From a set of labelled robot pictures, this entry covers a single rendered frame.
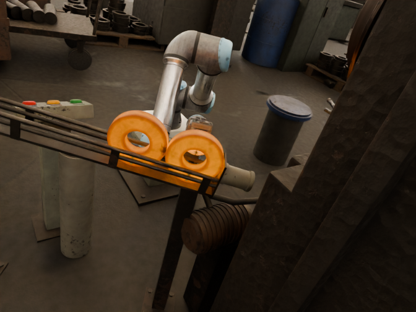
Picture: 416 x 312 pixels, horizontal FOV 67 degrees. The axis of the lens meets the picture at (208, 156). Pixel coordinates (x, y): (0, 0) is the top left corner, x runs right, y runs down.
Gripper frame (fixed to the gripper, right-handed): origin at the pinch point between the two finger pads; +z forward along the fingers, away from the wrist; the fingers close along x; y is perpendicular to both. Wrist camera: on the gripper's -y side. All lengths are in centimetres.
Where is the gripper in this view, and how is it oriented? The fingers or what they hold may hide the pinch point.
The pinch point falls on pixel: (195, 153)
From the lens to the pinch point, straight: 84.9
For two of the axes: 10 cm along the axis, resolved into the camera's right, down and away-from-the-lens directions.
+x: 9.7, 2.2, 1.0
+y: 2.3, -9.4, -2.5
